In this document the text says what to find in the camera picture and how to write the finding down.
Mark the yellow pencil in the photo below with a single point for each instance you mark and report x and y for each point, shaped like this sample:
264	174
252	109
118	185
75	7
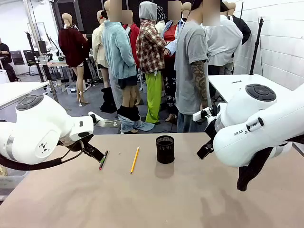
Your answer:
134	160

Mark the black marker with pink cap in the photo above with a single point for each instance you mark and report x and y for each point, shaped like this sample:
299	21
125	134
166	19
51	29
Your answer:
103	159

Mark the mannequin in cream jacket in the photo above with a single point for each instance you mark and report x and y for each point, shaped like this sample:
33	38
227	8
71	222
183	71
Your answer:
98	45

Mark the mannequin in red and blue top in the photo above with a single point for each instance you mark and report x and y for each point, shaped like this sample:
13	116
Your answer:
169	40

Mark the mannequin in red jacket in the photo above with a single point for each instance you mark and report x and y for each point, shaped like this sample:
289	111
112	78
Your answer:
133	38

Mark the small white table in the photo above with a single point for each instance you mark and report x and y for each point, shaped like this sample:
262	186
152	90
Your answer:
16	91

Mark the mannequin in light blue fleece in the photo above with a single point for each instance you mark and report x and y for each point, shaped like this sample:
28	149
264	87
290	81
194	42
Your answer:
118	52

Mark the thin black pole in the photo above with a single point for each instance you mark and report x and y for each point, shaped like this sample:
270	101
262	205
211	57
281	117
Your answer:
241	10

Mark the mannequin in black blazer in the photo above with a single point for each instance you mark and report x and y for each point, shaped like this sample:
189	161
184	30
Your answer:
243	28

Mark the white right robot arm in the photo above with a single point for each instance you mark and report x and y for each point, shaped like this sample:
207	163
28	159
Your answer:
261	133

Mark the mannequin in black coat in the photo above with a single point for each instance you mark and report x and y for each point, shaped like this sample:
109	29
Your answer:
186	8

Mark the mannequin in plaid hooded shirt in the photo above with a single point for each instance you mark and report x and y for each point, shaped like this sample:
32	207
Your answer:
150	47

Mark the large white table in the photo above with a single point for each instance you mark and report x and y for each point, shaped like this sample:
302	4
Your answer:
228	85

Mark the mannequin in dark red sweater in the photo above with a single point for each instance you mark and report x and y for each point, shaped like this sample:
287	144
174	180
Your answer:
72	47

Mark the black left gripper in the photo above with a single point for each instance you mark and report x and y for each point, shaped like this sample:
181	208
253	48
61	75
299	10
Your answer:
71	142

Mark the black mesh pen holder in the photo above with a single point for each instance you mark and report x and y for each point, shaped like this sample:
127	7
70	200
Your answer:
165	150

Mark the black tripod stand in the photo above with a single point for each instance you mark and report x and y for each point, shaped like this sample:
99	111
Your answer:
257	47

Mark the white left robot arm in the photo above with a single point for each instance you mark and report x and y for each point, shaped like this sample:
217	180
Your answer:
35	123

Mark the tattooed right forearm of person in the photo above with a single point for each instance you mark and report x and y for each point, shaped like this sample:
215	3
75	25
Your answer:
199	80

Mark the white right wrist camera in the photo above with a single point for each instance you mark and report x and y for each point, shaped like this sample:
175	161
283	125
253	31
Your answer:
202	114

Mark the mannequin in white shirt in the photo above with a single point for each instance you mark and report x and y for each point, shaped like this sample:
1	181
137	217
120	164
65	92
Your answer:
223	45

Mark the person in grey t-shirt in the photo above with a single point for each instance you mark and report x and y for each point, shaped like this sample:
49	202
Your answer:
190	71

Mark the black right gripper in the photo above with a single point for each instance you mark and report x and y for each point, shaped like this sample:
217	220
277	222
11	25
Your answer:
211	128

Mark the person's right hand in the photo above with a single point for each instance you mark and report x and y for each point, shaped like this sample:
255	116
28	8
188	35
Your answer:
204	105

